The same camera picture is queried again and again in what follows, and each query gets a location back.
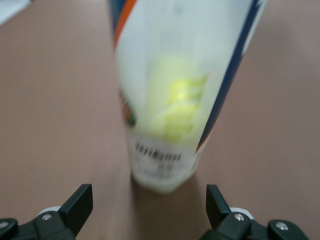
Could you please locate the white blue tennis ball can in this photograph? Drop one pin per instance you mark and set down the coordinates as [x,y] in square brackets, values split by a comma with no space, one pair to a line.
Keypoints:
[175,37]

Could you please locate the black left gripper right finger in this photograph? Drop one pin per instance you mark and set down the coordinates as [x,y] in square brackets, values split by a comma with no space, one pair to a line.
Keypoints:
[220,215]

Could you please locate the white table edge rail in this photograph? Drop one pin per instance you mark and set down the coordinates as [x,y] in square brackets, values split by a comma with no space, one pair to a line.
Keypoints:
[7,7]

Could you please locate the yellow tennis ball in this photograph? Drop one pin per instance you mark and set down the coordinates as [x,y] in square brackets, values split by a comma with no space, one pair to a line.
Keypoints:
[180,100]

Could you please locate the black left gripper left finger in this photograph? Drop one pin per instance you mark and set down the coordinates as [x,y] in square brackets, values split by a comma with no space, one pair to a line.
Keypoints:
[75,210]

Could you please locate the brown table cover sheet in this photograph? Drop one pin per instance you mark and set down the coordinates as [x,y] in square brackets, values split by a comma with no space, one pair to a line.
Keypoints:
[50,112]

